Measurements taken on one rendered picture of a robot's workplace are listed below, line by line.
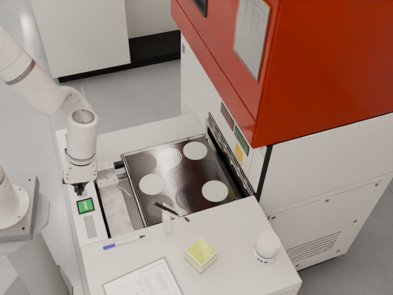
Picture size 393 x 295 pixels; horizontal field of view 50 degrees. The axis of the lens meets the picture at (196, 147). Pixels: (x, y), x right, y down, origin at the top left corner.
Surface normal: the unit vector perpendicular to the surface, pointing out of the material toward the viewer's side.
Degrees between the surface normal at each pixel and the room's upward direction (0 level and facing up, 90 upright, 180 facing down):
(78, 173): 91
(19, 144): 0
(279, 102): 90
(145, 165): 0
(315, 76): 90
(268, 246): 0
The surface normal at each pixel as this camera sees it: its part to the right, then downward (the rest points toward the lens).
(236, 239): 0.03, -0.67
